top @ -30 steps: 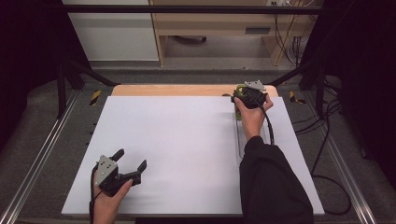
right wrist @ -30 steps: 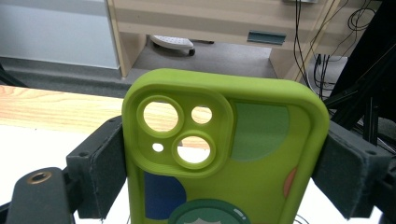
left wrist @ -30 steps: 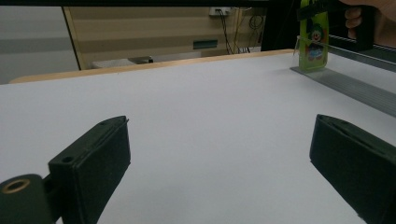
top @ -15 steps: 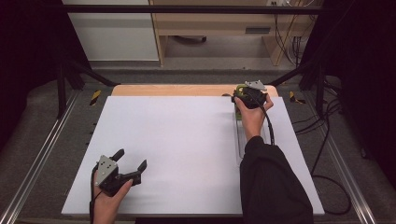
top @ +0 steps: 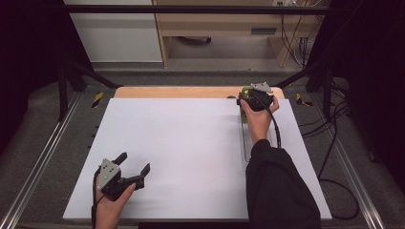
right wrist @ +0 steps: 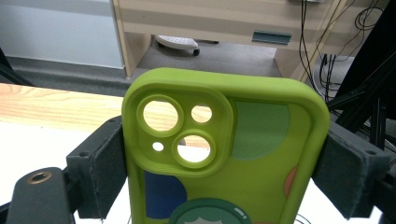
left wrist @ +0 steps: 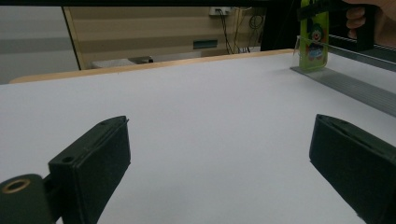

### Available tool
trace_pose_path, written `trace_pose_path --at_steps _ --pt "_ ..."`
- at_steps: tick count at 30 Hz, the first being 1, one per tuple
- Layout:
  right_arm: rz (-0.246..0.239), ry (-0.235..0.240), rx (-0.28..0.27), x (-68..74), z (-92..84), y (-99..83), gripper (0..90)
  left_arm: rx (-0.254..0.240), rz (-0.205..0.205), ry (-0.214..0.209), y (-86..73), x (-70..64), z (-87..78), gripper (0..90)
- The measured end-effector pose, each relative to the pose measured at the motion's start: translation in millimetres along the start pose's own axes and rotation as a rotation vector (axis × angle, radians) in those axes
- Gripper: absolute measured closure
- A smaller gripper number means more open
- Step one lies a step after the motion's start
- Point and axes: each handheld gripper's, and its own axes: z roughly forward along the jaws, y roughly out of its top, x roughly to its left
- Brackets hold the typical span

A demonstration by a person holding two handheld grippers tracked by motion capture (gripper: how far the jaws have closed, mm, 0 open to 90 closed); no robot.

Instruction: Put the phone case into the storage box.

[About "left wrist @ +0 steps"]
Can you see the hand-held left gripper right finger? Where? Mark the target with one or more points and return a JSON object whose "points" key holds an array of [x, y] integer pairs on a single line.
{"points": [[355, 165]]}

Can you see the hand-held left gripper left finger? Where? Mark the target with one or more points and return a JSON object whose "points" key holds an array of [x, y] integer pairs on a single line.
{"points": [[93, 168]]}

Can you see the green phone case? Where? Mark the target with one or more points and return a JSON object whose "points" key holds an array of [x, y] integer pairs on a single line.
{"points": [[313, 43]]}

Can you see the clear plastic container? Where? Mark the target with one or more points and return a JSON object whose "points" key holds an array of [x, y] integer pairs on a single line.
{"points": [[358, 88]]}

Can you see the black curtain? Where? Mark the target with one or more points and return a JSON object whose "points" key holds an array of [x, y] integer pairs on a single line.
{"points": [[277, 28]]}

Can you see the white power strip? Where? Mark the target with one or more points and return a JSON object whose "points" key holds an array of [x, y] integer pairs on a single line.
{"points": [[220, 11]]}

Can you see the wooden table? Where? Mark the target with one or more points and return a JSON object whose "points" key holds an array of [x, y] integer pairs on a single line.
{"points": [[140, 66]]}

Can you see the white cabinet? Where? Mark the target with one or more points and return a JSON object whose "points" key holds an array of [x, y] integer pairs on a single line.
{"points": [[34, 46]]}

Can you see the aluminium rail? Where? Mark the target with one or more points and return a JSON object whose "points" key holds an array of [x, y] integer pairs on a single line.
{"points": [[361, 56]]}

